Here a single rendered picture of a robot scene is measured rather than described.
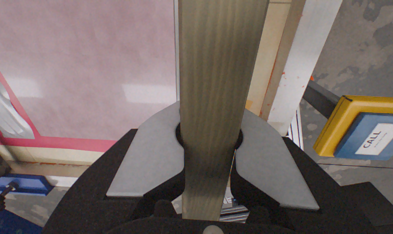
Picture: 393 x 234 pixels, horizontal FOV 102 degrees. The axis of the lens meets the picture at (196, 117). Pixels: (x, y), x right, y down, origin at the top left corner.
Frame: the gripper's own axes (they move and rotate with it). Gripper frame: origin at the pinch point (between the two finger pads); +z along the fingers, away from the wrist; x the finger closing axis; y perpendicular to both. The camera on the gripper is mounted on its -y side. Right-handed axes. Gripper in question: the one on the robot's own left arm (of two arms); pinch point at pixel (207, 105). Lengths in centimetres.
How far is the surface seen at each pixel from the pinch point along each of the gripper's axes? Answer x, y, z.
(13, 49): -29.6, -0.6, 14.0
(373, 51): 113, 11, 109
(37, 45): -25.4, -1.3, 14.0
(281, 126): 12.5, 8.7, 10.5
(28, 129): -35.7, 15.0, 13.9
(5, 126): -39.6, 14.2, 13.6
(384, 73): 129, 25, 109
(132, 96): -12.5, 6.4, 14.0
